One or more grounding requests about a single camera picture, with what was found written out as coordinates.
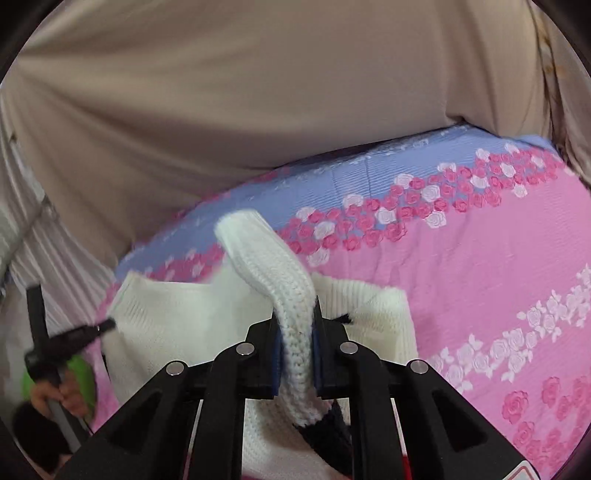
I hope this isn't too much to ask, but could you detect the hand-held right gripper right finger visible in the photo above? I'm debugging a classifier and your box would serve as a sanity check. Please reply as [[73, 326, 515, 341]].
[[312, 295, 542, 480]]

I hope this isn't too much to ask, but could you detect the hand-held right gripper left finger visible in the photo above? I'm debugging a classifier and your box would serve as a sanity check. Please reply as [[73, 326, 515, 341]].
[[59, 318, 283, 480]]

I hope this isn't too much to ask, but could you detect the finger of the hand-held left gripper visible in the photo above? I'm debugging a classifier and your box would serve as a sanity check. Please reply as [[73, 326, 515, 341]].
[[46, 318, 117, 358]]

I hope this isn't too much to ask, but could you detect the white knit sweater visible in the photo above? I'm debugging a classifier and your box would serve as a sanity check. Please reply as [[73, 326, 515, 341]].
[[99, 209, 419, 480]]

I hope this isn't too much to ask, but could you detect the person's left hand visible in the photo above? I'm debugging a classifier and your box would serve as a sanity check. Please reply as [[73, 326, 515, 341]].
[[30, 369, 90, 418]]

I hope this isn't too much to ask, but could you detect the black and grey pole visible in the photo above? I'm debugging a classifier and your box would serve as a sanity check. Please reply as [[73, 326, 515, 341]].
[[26, 284, 93, 455]]

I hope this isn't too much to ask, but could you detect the dark cloth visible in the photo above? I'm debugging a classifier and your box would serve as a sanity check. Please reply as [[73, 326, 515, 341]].
[[11, 401, 75, 474]]

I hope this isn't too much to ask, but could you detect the striped pale curtain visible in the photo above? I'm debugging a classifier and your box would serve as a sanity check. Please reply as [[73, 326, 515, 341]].
[[0, 90, 122, 416]]

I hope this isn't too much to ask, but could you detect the pink and blue floral bedsheet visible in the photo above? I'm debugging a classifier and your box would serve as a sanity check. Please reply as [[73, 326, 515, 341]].
[[85, 124, 591, 480]]

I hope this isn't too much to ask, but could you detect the beige cloth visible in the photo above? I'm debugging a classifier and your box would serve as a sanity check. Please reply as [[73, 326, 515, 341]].
[[0, 0, 583, 273]]

